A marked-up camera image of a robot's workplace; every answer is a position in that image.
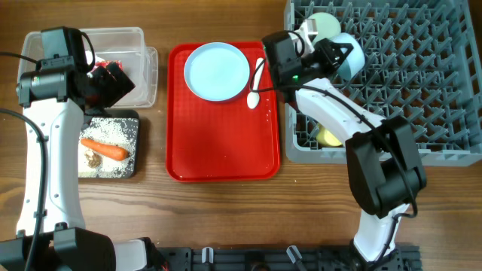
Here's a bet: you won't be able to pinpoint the white rice grains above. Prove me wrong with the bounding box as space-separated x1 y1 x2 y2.
78 117 139 178

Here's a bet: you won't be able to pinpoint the red snack wrapper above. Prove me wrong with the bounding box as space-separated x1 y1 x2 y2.
92 59 124 75

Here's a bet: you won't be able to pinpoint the white plastic spoon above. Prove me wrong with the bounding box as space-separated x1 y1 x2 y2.
247 58 265 109

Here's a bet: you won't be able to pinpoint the green bowl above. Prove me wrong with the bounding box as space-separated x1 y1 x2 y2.
309 12 341 44

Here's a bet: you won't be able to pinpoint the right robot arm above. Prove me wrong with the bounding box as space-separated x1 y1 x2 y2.
262 29 427 270

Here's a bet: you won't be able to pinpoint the yellow cup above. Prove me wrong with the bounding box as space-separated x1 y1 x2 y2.
316 123 342 147

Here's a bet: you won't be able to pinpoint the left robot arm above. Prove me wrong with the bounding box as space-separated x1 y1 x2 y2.
1 26 169 270

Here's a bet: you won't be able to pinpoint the clear plastic bin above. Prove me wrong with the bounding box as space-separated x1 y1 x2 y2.
16 26 158 108

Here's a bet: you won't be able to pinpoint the grey dishwasher rack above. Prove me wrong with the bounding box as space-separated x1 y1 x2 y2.
284 0 481 166

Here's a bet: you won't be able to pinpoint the light blue bowl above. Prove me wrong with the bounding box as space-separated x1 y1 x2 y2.
331 32 365 81

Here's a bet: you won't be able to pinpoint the red serving tray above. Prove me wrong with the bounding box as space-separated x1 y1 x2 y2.
165 43 281 182

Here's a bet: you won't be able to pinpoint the black waste tray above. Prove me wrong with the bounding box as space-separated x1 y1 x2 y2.
77 108 142 179

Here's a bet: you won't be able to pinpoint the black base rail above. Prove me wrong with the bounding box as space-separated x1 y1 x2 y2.
159 245 423 271

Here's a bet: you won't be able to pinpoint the brown food scrap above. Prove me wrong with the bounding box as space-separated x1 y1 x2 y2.
84 150 102 169

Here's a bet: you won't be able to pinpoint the orange carrot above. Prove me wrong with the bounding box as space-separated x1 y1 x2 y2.
81 139 129 161

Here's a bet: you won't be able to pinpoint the light blue plate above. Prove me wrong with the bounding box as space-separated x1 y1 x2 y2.
184 42 250 102

